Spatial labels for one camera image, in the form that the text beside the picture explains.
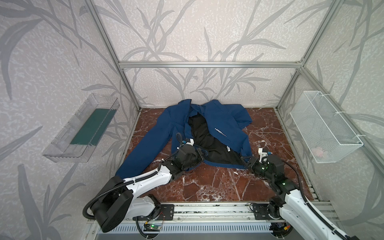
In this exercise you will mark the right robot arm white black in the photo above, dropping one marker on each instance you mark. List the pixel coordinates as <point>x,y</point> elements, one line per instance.
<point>290,202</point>

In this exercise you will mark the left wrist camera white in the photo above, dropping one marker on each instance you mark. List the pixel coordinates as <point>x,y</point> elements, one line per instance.
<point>188,142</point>

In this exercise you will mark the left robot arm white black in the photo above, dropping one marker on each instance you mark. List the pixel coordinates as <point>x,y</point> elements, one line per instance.
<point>122,199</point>

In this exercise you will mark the aluminium frame horizontal bar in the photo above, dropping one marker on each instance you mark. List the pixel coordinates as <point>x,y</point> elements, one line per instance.
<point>182,64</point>

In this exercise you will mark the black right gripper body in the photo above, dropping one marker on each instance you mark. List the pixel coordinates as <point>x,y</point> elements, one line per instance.
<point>254,163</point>

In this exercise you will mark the aluminium frame corner post right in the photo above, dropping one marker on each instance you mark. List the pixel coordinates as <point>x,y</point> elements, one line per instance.
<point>331,13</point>

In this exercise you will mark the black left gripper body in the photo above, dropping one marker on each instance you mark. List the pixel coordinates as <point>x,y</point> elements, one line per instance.
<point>193,153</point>

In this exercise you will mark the aluminium frame corner post left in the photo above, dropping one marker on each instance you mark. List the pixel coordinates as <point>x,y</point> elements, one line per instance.
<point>92,9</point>

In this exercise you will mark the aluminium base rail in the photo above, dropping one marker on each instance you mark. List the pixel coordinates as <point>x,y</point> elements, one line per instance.
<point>200,211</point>

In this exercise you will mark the clear plastic wall tray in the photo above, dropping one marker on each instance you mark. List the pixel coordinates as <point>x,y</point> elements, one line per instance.
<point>79,138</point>

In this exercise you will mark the white wire mesh basket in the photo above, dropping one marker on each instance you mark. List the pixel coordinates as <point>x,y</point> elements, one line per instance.
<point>321,125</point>

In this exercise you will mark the pink object in basket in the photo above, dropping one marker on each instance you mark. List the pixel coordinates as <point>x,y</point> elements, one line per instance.
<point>318,152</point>

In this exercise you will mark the blue zip jacket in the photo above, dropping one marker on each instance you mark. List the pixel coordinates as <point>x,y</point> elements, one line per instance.
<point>225,123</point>

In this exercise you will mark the green circuit board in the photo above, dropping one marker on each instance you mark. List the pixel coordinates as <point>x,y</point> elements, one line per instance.
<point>152,227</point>

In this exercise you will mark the right base wiring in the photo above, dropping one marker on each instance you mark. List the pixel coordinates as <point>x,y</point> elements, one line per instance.
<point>280,229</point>

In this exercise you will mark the aluminium frame corner post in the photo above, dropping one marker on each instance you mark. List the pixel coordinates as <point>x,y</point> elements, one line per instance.
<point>331,13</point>
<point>92,9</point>

